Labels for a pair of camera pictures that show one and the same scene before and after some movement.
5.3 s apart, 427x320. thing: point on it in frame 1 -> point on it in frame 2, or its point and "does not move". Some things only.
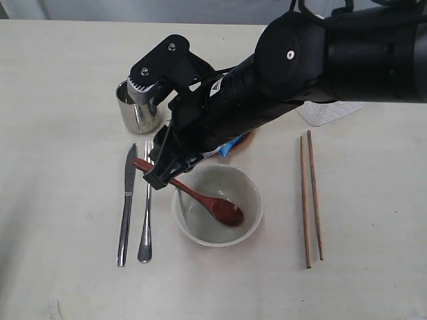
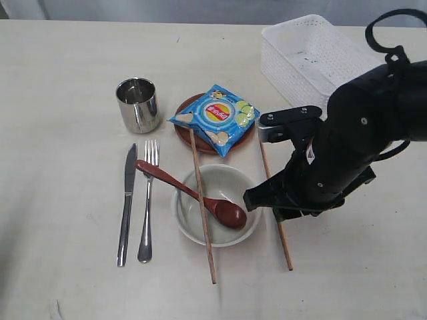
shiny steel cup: [136, 118] does not move
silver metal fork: [145, 250] does not move
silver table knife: [130, 179] does not move
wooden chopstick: [311, 161] -> [280, 224]
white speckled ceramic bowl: [193, 219] does not move
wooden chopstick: [306, 205] -> [202, 207]
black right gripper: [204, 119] -> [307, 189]
